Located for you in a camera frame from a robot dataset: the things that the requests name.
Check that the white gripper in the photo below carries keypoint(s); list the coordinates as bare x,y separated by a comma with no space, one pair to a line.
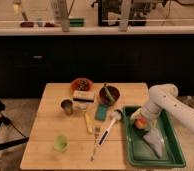
137,115

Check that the red orange apple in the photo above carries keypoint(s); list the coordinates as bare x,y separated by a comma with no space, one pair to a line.
141,123

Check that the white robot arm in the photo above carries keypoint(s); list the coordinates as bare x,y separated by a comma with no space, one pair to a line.
164,97

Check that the metal cup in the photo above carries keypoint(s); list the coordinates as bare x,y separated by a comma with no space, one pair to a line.
67,106

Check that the green plastic cup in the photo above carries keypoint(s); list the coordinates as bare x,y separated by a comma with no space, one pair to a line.
60,143

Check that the dark red bowl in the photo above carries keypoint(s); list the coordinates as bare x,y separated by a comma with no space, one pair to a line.
103,97

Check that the green vegetable in bowl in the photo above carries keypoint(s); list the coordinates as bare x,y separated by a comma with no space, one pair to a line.
109,95

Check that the green plastic tray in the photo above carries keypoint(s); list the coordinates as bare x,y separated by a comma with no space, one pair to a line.
139,152

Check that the teal sponge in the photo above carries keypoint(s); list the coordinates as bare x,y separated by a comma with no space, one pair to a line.
101,112

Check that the silver fork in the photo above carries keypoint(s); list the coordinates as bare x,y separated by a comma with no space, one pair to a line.
96,135

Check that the yellow banana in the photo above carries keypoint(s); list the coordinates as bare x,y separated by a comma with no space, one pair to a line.
89,123

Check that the orange bowl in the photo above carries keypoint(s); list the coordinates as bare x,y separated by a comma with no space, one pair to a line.
81,84

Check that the wooden table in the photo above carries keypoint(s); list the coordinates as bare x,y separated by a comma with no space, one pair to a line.
51,122

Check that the green box on counter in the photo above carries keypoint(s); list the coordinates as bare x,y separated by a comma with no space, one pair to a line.
77,22

